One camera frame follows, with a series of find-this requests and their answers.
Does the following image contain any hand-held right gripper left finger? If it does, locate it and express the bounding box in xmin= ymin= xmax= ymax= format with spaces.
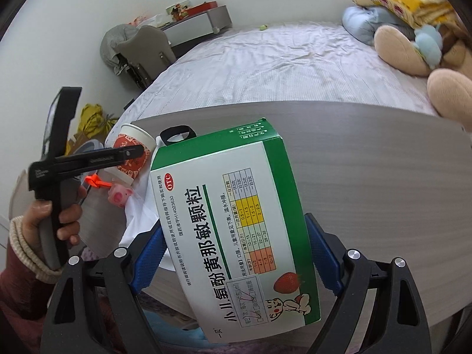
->
xmin=43 ymin=225 xmax=166 ymax=354

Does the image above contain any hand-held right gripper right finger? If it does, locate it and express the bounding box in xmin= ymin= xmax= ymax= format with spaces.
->
xmin=304 ymin=214 xmax=432 ymax=354

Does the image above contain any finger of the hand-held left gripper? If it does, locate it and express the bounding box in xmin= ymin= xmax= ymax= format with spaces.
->
xmin=79 ymin=145 xmax=145 ymax=172
xmin=42 ymin=86 xmax=82 ymax=163

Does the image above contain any red patterned paper cup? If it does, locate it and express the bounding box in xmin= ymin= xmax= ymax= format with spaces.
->
xmin=111 ymin=123 xmax=155 ymax=185

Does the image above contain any grey perforated wastebasket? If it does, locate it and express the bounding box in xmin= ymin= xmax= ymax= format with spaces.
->
xmin=63 ymin=139 xmax=130 ymax=255

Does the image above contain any green white medicine box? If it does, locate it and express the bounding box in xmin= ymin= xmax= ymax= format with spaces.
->
xmin=149 ymin=118 xmax=321 ymax=343

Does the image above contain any person's left hand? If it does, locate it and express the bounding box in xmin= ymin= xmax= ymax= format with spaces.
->
xmin=20 ymin=199 xmax=84 ymax=251

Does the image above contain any yellow plastic bag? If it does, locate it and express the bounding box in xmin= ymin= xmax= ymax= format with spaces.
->
xmin=78 ymin=104 xmax=104 ymax=134
xmin=94 ymin=116 xmax=119 ymax=141

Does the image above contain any orange plastic tool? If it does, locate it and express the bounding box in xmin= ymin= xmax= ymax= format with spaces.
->
xmin=84 ymin=174 xmax=113 ymax=191

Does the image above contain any pink pig toy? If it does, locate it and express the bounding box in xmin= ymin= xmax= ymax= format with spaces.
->
xmin=108 ymin=184 xmax=135 ymax=209

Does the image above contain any grey garment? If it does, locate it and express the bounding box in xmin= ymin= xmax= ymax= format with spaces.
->
xmin=100 ymin=24 xmax=139 ymax=76

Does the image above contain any grey upholstered chair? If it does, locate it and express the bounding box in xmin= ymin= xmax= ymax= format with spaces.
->
xmin=117 ymin=25 xmax=178 ymax=91

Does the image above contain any clear wrapped packet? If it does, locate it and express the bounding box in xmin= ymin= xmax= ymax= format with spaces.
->
xmin=131 ymin=14 xmax=163 ymax=27

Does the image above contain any grey white desk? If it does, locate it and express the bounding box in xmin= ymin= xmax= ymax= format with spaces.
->
xmin=162 ymin=4 xmax=234 ymax=58

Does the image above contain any colourful printed box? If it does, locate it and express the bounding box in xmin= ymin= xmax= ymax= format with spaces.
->
xmin=165 ymin=4 xmax=189 ymax=21

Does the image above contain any bed with checked sheet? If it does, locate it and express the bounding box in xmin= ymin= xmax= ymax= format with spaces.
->
xmin=122 ymin=20 xmax=443 ymax=122

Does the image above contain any red tray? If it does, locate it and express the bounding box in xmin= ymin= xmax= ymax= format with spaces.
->
xmin=188 ymin=2 xmax=219 ymax=16

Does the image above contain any beige teddy bear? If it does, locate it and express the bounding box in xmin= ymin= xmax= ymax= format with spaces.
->
xmin=374 ymin=13 xmax=472 ymax=133

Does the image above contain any light blue plush toy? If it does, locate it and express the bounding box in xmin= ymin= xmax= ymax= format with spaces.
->
xmin=413 ymin=24 xmax=443 ymax=70

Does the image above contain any light blue pillow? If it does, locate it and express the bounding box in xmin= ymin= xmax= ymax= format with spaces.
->
xmin=342 ymin=5 xmax=417 ymax=47

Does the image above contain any white bag with black handle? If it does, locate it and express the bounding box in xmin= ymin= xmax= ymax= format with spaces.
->
xmin=105 ymin=125 xmax=198 ymax=266

